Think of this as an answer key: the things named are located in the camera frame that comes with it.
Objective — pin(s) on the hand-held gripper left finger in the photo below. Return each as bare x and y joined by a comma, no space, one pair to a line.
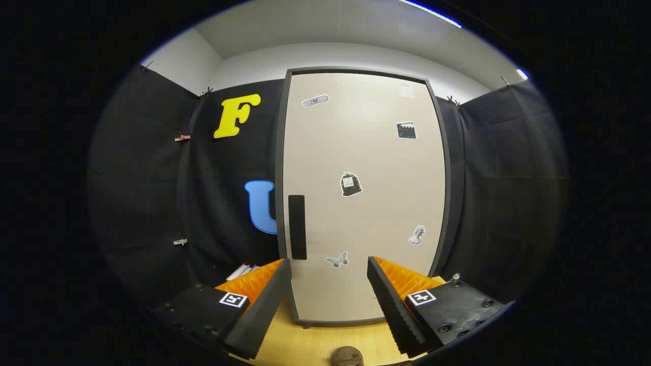
264,315

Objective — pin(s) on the small ceiling light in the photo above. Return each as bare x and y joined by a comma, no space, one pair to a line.
522,74

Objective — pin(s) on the brown fuzzy shoe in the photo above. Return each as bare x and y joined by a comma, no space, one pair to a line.
348,357

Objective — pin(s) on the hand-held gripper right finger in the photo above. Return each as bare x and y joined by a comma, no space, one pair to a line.
394,310

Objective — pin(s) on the black backdrop cloth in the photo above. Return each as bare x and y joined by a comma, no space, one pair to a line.
508,178

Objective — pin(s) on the long ceiling light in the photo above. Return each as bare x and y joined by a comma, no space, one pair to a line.
432,12

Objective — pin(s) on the white book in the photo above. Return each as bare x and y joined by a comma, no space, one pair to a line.
236,273

